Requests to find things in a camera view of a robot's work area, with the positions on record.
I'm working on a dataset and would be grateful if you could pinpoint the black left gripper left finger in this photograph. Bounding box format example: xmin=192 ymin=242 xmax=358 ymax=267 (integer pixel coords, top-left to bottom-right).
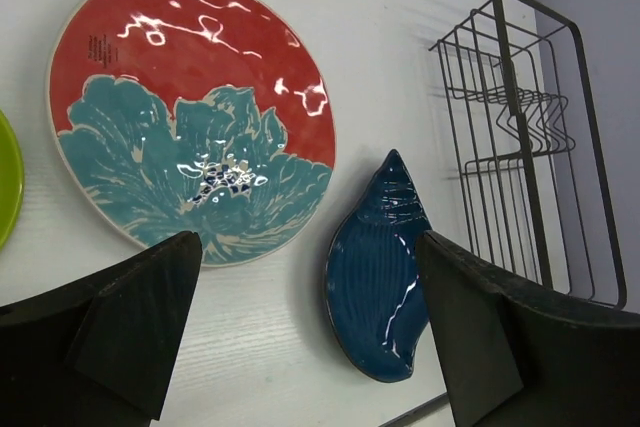
xmin=1 ymin=231 xmax=202 ymax=426

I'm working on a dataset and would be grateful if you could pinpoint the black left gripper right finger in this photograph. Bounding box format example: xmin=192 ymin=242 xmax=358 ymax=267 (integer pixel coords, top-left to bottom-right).
xmin=416 ymin=231 xmax=639 ymax=426

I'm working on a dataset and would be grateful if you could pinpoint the blue shell-shaped dish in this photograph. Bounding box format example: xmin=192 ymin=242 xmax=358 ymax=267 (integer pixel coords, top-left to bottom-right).
xmin=324 ymin=150 xmax=431 ymax=383

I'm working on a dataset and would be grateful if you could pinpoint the lime green plate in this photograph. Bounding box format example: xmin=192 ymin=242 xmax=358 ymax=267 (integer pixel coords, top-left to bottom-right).
xmin=0 ymin=112 xmax=25 ymax=247

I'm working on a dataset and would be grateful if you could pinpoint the red plate with teal flower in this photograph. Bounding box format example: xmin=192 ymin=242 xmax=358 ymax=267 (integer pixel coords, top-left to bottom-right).
xmin=46 ymin=0 xmax=336 ymax=267

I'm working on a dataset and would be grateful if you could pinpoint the dark wire dish rack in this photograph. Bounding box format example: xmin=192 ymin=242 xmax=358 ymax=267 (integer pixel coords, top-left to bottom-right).
xmin=432 ymin=0 xmax=628 ymax=310

